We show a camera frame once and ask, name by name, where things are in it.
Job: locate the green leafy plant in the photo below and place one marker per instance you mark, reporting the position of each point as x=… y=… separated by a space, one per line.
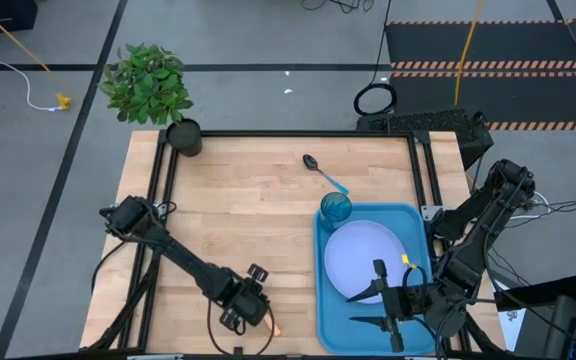
x=145 y=82

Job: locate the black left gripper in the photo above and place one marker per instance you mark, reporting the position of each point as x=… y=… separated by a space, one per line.
x=245 y=300

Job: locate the beige rounded object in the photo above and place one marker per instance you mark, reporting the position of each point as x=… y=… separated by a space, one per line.
x=274 y=327

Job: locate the teal faceted plastic cup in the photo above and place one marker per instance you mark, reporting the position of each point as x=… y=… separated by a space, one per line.
x=336 y=207

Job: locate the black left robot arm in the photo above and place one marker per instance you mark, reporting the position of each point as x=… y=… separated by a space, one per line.
x=183 y=257

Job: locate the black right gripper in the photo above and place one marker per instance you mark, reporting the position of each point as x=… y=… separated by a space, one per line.
x=413 y=300

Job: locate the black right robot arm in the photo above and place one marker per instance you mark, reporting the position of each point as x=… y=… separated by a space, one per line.
x=483 y=225

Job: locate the black hazard-striped floor mat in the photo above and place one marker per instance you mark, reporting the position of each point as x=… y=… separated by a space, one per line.
x=493 y=42

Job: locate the black plant pot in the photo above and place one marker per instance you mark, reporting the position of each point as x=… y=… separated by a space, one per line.
x=184 y=137

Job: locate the black aluminium table frame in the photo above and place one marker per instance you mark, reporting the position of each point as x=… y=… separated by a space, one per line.
x=293 y=133

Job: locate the blue plastic tray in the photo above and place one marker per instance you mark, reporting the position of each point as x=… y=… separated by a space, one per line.
x=333 y=325

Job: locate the lavender plastic plate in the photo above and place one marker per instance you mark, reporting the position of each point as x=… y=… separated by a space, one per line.
x=353 y=250

